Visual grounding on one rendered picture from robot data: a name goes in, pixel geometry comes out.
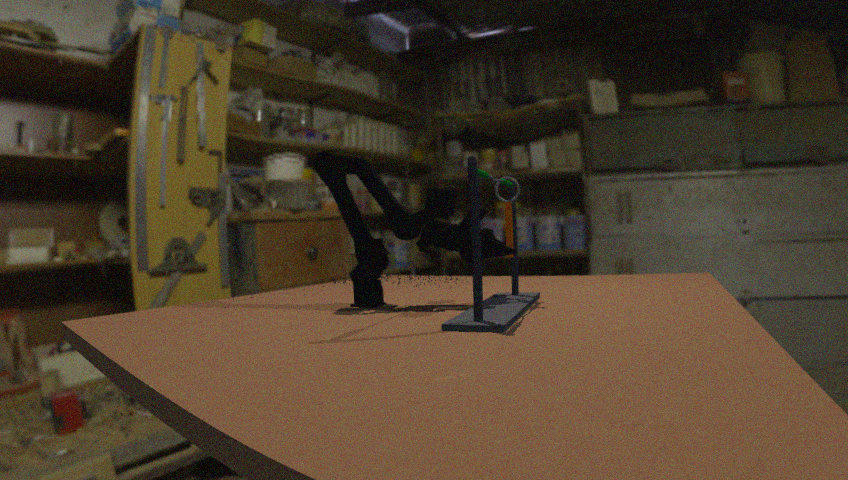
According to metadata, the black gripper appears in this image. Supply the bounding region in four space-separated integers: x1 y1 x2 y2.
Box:
444 224 516 261

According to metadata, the orange handle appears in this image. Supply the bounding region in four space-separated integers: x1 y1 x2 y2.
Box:
495 176 520 249

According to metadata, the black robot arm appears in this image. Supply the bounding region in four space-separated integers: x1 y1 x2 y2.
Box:
313 151 458 308

